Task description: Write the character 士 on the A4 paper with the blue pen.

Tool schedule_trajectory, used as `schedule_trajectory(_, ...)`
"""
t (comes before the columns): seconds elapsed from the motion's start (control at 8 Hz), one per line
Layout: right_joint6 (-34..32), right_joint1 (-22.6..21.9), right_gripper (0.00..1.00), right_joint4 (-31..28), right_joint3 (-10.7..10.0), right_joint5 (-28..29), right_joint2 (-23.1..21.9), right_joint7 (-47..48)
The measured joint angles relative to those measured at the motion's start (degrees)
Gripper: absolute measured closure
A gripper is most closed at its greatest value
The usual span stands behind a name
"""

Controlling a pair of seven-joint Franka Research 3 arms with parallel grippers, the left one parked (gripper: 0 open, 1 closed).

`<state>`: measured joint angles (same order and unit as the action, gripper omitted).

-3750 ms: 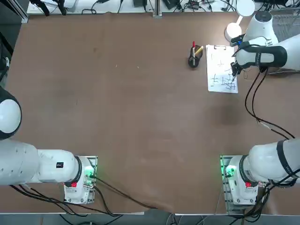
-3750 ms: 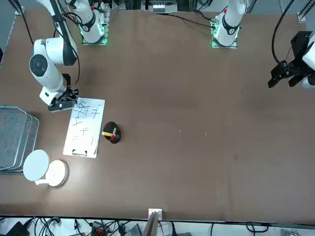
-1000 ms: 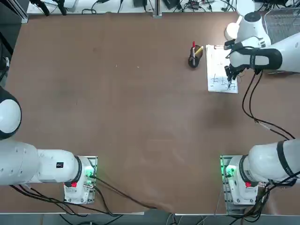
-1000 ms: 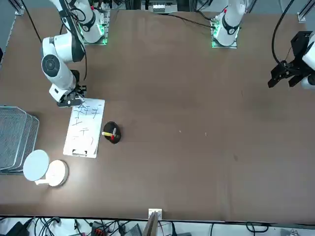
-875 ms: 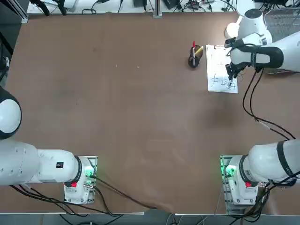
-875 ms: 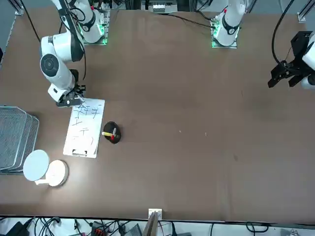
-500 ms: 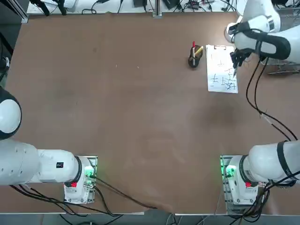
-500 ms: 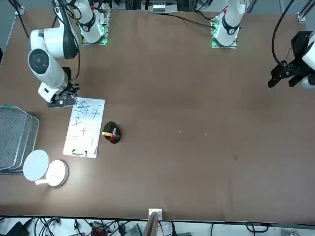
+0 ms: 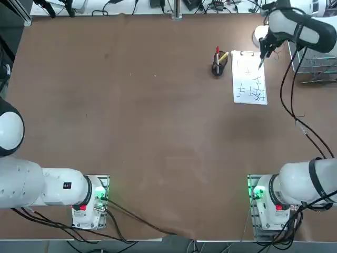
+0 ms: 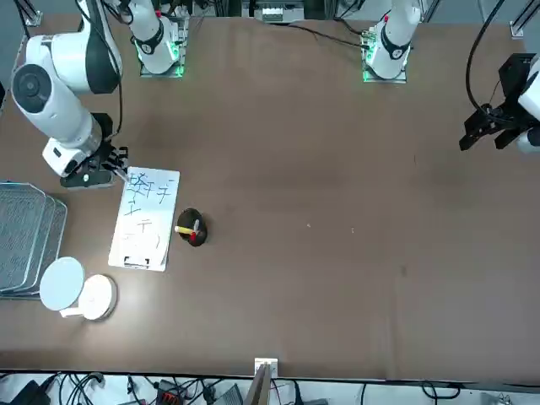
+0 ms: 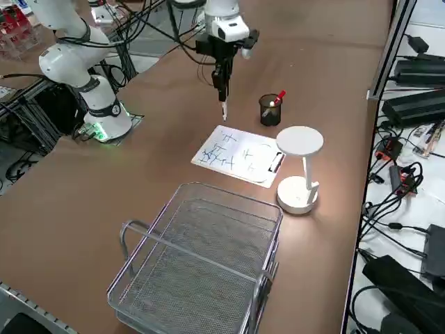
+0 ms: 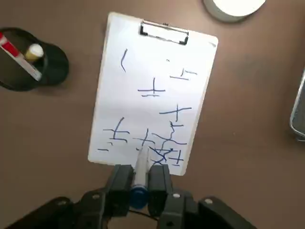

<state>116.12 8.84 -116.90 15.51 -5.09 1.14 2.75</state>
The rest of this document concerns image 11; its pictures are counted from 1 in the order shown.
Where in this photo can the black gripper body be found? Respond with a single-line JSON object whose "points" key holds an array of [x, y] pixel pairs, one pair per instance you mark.
{"points": [[217, 48]]}

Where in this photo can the blue capped white pen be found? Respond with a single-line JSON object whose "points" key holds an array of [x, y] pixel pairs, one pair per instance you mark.
{"points": [[224, 110]]}

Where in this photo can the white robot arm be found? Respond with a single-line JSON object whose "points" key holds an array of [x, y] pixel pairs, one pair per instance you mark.
{"points": [[69, 59]]}

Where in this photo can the black mesh pen holder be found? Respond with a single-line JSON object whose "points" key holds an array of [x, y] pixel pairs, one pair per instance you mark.
{"points": [[270, 120]]}

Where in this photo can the red capped marker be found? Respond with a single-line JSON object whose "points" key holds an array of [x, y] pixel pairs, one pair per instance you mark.
{"points": [[281, 94]]}

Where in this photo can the white A4 paper sheet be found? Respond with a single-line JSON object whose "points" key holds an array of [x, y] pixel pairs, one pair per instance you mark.
{"points": [[236, 167]]}

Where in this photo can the white round desk lamp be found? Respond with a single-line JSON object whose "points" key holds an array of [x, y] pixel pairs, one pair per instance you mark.
{"points": [[299, 141]]}

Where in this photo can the white clipboard with metal clip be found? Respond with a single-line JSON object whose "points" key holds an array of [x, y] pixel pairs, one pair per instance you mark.
{"points": [[276, 163]]}

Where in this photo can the orange black electronic device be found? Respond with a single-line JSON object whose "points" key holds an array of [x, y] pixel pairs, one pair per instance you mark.
{"points": [[389, 148], [405, 181]]}

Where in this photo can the large black power brick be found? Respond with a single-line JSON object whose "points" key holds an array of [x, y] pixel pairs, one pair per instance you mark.
{"points": [[413, 108], [420, 71]]}

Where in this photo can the small black power adapter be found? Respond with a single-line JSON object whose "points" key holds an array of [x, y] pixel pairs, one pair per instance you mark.
{"points": [[419, 43]]}

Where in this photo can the clear box with red packs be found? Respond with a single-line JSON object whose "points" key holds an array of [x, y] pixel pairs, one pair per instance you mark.
{"points": [[14, 35]]}

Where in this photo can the silver mesh letter tray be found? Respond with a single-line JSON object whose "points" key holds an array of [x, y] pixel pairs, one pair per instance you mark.
{"points": [[215, 288]]}

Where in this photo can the flat black box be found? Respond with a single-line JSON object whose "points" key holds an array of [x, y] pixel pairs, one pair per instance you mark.
{"points": [[434, 254]]}

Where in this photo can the black soft bag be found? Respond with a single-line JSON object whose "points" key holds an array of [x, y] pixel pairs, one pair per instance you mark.
{"points": [[400, 288]]}

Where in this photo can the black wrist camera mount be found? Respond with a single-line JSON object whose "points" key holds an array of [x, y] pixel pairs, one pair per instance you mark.
{"points": [[252, 38]]}

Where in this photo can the aluminium profile post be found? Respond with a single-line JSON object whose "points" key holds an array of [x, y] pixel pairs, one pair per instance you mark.
{"points": [[393, 52]]}

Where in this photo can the aluminium profile rail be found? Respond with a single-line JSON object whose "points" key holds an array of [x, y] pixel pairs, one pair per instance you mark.
{"points": [[34, 306]]}

